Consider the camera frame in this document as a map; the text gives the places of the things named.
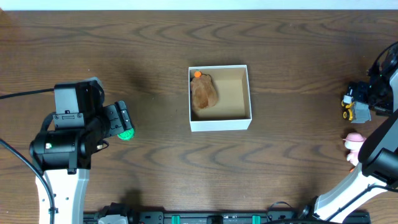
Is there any green round toy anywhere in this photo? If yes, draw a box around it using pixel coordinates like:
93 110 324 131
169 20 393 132
118 128 135 141

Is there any yellow grey toy truck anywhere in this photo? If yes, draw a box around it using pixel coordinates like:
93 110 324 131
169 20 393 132
341 95 371 124

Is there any pink duck toy with hat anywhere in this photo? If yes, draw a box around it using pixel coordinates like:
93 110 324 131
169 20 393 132
343 133 366 172

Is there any brown plush bear toy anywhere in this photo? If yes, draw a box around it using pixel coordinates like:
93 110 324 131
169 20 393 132
190 70 219 111

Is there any white cardboard box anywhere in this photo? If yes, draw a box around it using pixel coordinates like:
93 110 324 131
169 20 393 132
188 65 252 132

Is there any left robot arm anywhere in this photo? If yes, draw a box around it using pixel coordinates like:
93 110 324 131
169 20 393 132
30 77 134 223

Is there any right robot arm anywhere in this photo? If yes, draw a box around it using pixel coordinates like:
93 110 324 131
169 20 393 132
297 43 397 223

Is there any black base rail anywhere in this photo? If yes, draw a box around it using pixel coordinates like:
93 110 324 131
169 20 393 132
83 202 371 224

